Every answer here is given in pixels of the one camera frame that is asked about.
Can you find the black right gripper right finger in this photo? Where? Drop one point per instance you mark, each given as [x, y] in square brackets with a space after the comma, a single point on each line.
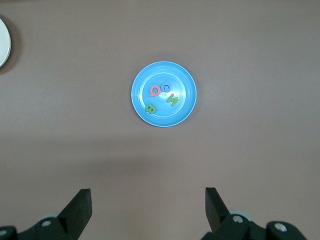
[225, 225]

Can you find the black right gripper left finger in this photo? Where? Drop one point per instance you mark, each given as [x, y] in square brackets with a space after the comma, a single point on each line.
[62, 225]

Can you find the green letter N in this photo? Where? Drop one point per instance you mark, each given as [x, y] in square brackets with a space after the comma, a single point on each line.
[172, 100]

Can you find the green letter B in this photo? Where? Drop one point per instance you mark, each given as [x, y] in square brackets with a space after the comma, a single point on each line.
[150, 108]

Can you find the blue letter G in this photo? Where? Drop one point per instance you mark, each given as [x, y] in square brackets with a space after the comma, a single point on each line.
[165, 84]

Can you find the pink letter Q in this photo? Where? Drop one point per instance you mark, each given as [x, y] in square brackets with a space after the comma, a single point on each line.
[151, 90]

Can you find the blue plate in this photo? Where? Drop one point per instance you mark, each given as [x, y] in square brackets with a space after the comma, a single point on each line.
[162, 117]

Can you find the cream plate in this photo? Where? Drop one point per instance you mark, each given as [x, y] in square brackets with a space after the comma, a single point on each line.
[3, 42]

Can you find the brown table mat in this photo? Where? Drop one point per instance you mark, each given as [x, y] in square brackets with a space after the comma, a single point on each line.
[100, 162]

